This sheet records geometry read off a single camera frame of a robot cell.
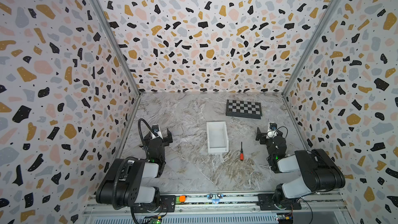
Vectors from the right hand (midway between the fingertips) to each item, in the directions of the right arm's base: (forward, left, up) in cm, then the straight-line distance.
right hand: (271, 128), depth 91 cm
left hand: (-4, +63, +2) cm, 63 cm away
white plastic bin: (-5, +31, -9) cm, 33 cm away
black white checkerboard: (+20, +12, -7) cm, 25 cm away
